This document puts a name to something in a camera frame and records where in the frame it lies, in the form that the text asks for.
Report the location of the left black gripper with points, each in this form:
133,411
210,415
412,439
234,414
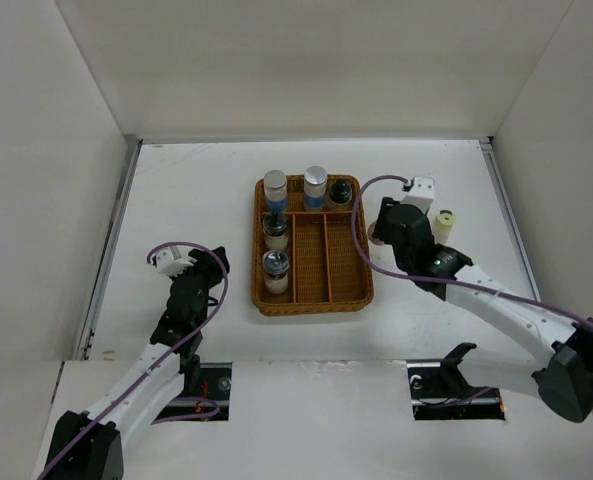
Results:
205,264

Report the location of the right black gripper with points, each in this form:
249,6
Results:
382,229

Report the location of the yellow cap spice bottle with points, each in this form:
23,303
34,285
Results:
442,225

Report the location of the clear dome cap grinder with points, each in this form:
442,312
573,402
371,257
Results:
276,265

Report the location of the black cap spice bottle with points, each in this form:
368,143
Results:
340,195

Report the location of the black dome cap grinder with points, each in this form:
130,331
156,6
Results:
275,231

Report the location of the blue label silver cap jar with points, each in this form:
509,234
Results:
275,191

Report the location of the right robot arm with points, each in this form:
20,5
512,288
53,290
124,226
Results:
560,344

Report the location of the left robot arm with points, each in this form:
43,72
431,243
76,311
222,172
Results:
92,444

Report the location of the brown wicker divided tray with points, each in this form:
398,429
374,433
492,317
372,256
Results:
326,274

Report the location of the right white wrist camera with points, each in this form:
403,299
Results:
420,192

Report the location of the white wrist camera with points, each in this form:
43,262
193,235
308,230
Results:
420,192
171,261

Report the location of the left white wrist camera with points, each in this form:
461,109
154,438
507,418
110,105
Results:
171,261

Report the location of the left base mount slot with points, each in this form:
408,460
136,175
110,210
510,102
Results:
205,398

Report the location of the base mount slot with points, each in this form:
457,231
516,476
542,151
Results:
439,391
205,398

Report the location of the right base mount slot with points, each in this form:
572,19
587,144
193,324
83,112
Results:
439,391

